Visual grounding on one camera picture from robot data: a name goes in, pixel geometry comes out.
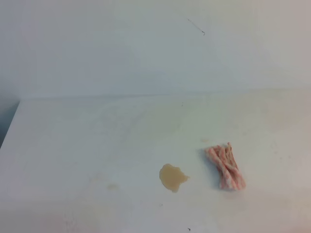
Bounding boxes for pink striped rag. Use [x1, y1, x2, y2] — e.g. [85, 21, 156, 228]
[205, 142, 246, 191]

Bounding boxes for brown coffee stain puddle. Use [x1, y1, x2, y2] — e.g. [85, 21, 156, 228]
[159, 164, 190, 193]

